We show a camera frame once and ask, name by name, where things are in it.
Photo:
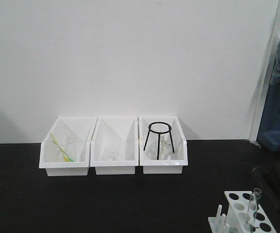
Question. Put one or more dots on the clear glass test tube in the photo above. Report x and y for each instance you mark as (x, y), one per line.
(252, 211)
(257, 191)

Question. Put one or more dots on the white test tube rack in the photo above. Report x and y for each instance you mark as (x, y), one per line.
(235, 218)

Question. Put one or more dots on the black metal tripod stand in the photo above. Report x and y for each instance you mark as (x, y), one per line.
(159, 128)

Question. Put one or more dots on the right white storage bin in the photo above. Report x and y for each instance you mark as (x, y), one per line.
(179, 158)

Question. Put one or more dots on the white storage bin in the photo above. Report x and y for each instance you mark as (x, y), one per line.
(179, 158)
(83, 129)
(120, 131)

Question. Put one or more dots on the middle white storage bin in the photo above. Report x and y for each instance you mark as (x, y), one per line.
(120, 131)

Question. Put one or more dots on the clear glass flask right bin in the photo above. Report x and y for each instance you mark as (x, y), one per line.
(160, 150)

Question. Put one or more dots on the clear glass beaker middle bin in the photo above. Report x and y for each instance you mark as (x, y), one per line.
(111, 153)

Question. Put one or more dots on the clear glass beaker bin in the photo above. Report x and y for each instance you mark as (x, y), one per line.
(68, 143)
(111, 153)

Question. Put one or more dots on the clear glass beaker left bin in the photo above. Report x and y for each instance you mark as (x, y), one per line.
(68, 143)

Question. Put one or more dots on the yellow green stirring stick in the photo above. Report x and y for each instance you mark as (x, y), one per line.
(63, 152)

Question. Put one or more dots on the left white storage bin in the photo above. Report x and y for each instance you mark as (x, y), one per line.
(83, 129)

